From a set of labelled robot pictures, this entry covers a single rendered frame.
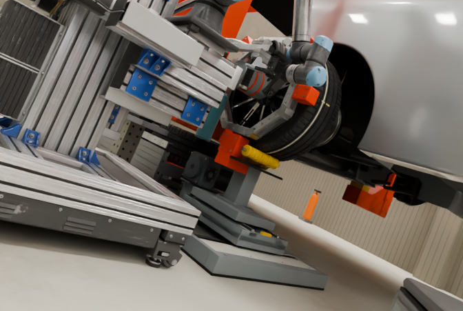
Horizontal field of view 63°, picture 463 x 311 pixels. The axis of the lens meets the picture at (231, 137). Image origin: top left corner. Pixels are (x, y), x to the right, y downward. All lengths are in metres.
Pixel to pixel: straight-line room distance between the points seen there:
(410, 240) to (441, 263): 0.62
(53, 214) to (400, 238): 5.32
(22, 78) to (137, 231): 0.62
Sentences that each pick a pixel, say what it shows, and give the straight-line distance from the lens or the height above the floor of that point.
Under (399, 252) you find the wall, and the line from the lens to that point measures 6.01.
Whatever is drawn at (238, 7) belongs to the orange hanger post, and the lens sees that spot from 2.41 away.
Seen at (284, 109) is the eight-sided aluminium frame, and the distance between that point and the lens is 1.79.
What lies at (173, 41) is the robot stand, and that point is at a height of 0.69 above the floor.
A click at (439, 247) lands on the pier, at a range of 5.56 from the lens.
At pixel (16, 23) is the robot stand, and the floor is 0.56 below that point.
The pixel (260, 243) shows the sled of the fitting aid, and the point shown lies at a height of 0.12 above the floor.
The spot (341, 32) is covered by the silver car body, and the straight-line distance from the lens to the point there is 2.41.
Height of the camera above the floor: 0.43
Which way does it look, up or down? 3 degrees up
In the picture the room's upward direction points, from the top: 23 degrees clockwise
